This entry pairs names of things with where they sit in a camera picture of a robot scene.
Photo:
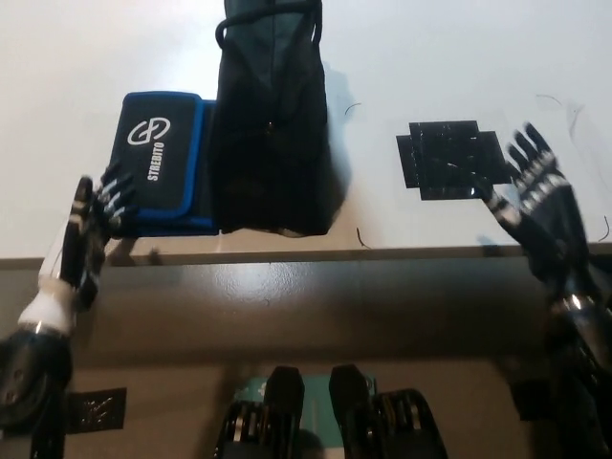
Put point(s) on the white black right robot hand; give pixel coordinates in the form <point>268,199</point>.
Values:
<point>554,225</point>

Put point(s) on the black teal fabric lunch bag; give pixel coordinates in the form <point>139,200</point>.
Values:
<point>272,143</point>

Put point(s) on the black tape cross patch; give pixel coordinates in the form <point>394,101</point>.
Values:
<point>449,162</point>

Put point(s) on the black cross-shaped floor marker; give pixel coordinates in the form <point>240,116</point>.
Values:
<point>95,406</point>

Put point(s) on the black blue Strebito notebook case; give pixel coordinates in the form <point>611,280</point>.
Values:
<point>158,158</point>

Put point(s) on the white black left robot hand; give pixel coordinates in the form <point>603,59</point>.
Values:
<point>81,248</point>

